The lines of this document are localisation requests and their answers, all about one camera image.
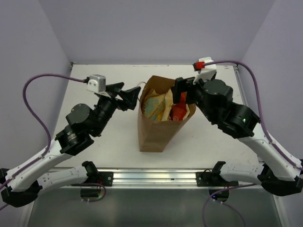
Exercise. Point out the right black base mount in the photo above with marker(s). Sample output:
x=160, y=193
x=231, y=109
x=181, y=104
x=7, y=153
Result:
x=204, y=179

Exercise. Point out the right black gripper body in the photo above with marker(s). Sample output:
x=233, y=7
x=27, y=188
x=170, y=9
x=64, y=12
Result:
x=194, y=91

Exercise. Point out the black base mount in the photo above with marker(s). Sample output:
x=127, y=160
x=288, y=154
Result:
x=204, y=179
x=105, y=178

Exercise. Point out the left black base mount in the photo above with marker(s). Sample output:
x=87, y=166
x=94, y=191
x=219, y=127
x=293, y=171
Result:
x=105, y=178

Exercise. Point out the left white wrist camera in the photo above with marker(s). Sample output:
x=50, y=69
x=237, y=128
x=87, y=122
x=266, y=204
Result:
x=96, y=84

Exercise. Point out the red snack bag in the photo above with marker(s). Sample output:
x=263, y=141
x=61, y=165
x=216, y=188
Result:
x=180, y=111

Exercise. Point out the orange snack bag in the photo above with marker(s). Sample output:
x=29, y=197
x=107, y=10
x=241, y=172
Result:
x=164, y=114

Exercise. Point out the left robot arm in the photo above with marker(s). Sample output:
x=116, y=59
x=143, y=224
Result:
x=23, y=184

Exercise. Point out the brown paper bag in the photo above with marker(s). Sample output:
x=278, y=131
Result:
x=154, y=136

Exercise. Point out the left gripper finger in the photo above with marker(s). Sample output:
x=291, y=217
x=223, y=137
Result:
x=114, y=88
x=129, y=98

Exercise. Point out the aluminium rail frame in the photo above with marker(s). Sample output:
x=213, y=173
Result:
x=197, y=149

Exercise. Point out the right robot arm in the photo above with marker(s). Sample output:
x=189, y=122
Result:
x=214, y=99

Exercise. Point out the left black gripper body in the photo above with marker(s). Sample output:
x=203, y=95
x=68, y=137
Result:
x=105, y=107

